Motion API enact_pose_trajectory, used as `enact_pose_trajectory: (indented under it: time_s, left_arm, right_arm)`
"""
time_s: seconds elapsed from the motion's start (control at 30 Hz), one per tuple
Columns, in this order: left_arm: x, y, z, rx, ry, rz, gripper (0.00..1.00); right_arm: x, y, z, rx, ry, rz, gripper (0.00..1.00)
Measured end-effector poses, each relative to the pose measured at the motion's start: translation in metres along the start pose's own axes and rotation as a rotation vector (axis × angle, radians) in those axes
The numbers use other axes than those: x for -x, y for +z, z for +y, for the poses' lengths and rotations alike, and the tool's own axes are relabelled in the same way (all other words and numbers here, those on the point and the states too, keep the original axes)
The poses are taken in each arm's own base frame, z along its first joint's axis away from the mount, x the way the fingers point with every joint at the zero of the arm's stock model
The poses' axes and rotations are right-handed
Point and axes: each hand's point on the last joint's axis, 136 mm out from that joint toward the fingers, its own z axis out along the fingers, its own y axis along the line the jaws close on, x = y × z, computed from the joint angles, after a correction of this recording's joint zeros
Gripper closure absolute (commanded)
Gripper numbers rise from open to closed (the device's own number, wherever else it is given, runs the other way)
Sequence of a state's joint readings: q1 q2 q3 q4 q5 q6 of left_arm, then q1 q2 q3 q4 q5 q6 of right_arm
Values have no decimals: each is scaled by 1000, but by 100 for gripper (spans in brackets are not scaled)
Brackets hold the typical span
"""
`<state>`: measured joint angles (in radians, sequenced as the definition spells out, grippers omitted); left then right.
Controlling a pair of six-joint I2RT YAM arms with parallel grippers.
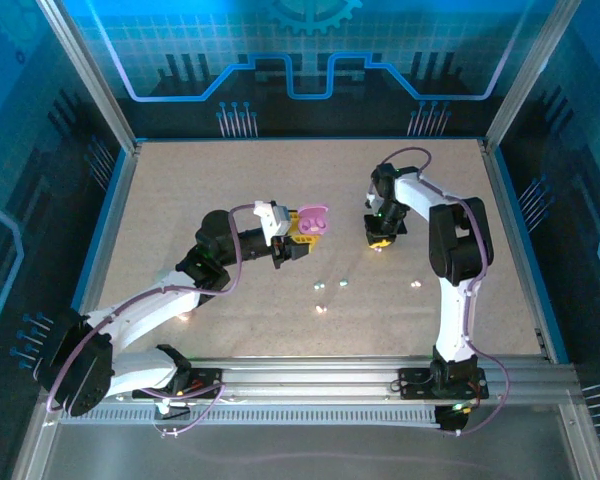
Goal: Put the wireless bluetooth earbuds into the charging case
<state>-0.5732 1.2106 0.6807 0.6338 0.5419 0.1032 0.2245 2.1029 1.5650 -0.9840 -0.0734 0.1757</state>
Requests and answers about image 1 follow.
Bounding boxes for aluminium table side rail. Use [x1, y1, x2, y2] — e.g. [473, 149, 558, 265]
[74, 139, 142, 316]
[481, 139, 559, 362]

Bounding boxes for grey metal front panel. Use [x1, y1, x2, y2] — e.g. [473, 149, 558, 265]
[39, 422, 581, 480]

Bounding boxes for black control box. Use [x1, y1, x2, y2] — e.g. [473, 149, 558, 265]
[436, 402, 475, 435]

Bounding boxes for purple earbud charging case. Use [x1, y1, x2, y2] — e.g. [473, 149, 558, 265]
[298, 202, 330, 237]

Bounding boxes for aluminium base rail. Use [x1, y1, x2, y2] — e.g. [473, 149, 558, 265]
[122, 355, 579, 402]

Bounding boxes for aluminium frame post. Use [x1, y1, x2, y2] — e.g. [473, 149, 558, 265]
[483, 0, 586, 151]
[35, 0, 140, 154]

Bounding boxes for slotted grey cable tray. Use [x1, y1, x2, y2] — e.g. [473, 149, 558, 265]
[59, 407, 441, 427]

